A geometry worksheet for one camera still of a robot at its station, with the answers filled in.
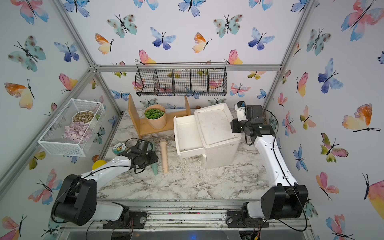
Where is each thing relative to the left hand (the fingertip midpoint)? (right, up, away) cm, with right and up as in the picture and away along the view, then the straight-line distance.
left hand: (157, 157), depth 91 cm
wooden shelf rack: (-14, +18, +13) cm, 26 cm away
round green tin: (-23, +5, 0) cm, 24 cm away
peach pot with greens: (-1, +25, +2) cm, 25 cm away
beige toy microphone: (+2, +8, +8) cm, 12 cm away
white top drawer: (+20, +9, -8) cm, 23 cm away
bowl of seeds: (-29, +23, -20) cm, 42 cm away
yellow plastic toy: (-30, -2, -9) cm, 31 cm away
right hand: (+44, +22, -12) cm, 50 cm away
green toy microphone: (-1, -5, -1) cm, 6 cm away
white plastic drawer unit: (+33, +17, -10) cm, 39 cm away
